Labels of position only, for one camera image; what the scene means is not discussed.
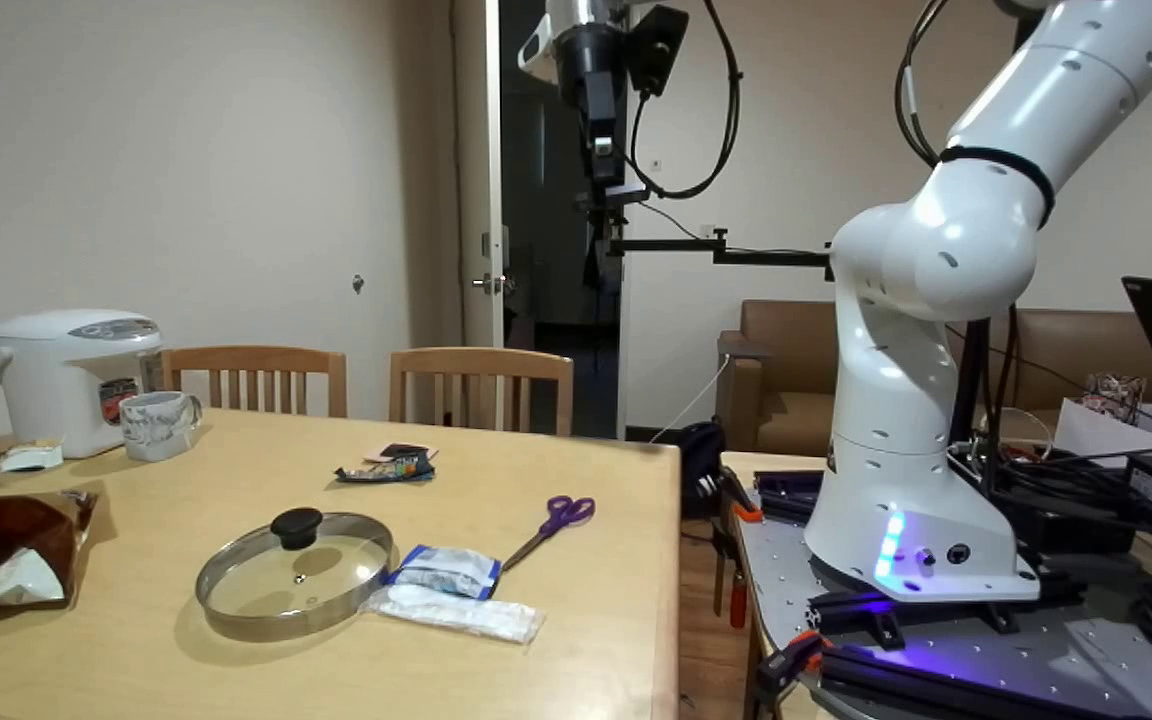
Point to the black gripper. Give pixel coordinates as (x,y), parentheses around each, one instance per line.
(596,80)

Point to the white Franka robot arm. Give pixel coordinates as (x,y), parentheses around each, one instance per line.
(897,442)

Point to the glass pot lid black knob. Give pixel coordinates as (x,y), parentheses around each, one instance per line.
(298,525)

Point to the white door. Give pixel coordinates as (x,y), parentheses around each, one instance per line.
(478,135)

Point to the wooden slat chair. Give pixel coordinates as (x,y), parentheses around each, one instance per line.
(480,360)
(259,356)

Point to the brown sofa chair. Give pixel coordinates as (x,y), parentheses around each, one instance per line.
(780,360)
(1080,350)

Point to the pink box with black panel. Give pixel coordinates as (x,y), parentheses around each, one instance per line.
(407,449)

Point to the dark blue snack wrapper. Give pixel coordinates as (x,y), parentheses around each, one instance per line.
(371,469)

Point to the black stand pole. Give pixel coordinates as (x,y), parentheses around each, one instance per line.
(970,386)

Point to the white blue plastic packet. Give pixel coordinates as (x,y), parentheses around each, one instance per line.
(445,571)

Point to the clear plastic packet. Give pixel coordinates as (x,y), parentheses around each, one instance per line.
(471,619)

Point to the white paper sheet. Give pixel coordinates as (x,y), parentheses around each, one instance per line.
(1097,434)

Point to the black controller box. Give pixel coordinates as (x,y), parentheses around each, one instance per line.
(1071,514)

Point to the white crumpled napkin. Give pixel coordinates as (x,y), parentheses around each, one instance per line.
(32,456)

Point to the brown chip bag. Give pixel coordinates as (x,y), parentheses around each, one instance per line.
(39,525)

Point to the black stand camera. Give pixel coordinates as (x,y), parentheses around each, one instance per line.
(616,196)

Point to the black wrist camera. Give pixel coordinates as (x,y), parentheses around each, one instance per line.
(659,47)

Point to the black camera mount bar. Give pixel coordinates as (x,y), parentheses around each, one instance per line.
(763,257)

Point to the small dark wall hook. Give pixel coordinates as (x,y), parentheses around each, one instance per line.
(356,280)

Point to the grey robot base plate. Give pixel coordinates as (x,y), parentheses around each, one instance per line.
(1001,662)

